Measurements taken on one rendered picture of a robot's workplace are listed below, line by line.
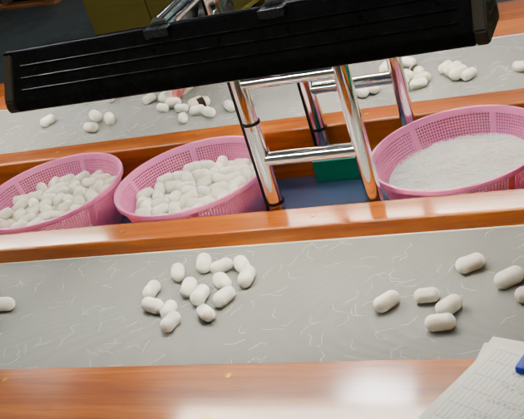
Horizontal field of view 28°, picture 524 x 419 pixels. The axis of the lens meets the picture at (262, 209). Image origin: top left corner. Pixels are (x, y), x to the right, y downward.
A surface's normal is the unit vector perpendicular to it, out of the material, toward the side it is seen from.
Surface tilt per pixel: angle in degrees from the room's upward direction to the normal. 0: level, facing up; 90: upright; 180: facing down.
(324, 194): 0
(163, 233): 0
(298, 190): 0
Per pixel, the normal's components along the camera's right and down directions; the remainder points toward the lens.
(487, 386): -0.27, -0.85
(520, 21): -0.41, -0.24
